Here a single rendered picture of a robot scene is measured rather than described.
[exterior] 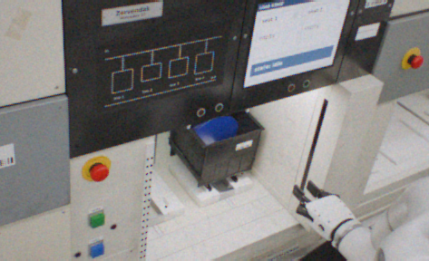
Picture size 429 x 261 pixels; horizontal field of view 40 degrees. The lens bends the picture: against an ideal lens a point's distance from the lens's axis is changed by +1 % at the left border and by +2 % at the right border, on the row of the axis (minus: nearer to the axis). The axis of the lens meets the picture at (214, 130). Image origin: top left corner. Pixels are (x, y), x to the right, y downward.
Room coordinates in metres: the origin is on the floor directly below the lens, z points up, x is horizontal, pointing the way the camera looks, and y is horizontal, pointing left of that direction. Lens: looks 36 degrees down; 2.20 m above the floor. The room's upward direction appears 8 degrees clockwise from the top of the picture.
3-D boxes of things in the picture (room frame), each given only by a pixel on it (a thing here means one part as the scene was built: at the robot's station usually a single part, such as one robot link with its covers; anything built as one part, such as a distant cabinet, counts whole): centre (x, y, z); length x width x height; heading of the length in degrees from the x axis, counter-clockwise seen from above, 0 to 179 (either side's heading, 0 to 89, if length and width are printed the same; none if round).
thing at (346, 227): (1.04, -0.36, 1.19); 0.09 x 0.03 x 0.08; 125
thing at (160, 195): (1.37, 0.20, 0.89); 0.22 x 0.21 x 0.04; 38
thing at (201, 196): (1.53, -0.01, 0.89); 0.22 x 0.21 x 0.04; 38
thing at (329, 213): (1.09, -0.32, 1.19); 0.11 x 0.10 x 0.07; 35
